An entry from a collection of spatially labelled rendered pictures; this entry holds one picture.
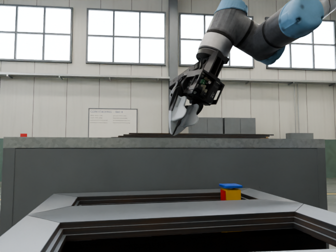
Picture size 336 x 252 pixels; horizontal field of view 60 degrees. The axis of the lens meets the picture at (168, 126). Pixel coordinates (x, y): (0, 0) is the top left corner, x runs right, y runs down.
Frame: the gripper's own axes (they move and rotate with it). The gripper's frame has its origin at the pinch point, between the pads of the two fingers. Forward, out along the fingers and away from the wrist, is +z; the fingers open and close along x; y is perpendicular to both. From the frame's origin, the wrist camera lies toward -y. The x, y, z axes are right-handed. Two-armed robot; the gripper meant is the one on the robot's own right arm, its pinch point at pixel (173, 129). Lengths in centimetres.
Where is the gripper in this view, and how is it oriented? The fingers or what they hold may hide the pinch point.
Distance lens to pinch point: 69.3
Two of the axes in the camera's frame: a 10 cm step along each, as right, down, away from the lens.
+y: 4.8, 0.6, -8.7
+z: -4.1, 8.9, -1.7
